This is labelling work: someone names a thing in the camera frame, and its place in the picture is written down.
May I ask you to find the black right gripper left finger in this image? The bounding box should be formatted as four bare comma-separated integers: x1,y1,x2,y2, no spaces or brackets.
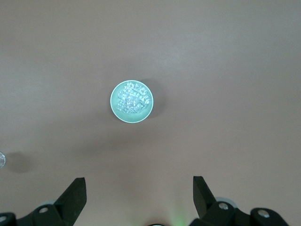
0,178,87,226

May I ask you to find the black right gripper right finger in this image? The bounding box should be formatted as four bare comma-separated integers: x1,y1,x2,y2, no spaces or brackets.
190,176,289,226

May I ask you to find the pile of clear ice cubes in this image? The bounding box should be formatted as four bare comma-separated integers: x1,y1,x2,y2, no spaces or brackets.
117,81,151,115

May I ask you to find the green ceramic bowl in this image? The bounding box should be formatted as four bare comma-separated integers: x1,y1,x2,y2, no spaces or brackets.
110,80,155,124

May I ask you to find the brown table cover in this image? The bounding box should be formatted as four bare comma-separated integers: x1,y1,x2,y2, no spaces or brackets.
0,0,301,226

